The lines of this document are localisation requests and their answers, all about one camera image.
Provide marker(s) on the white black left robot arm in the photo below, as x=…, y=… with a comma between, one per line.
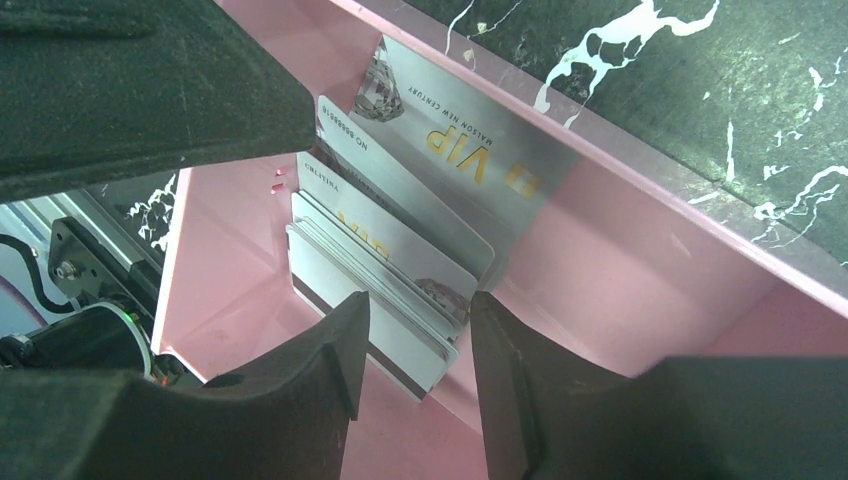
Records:
x=84, y=315

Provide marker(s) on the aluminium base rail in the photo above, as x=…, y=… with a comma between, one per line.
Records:
x=129, y=218

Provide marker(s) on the VIP card behind stack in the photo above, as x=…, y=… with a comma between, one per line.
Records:
x=385, y=248

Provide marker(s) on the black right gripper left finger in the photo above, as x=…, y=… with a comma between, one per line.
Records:
x=283, y=415

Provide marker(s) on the loose VIP card in tray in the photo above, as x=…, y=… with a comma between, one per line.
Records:
x=493, y=167

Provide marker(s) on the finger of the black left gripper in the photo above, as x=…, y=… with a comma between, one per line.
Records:
x=98, y=91

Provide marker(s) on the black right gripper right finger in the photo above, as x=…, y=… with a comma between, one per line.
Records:
x=548, y=413

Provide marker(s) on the stack of grey cards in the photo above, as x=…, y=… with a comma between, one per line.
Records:
x=327, y=265

